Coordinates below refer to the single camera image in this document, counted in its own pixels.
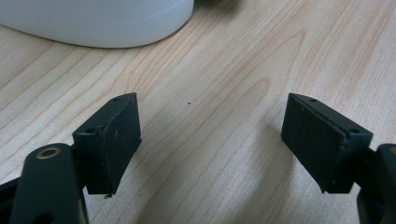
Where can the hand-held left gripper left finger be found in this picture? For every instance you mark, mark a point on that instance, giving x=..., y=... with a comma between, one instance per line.
x=115, y=140

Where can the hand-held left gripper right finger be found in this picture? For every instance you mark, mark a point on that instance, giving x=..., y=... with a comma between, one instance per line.
x=323, y=143

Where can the white and blue trash can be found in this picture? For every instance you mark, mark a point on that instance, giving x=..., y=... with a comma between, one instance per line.
x=93, y=21

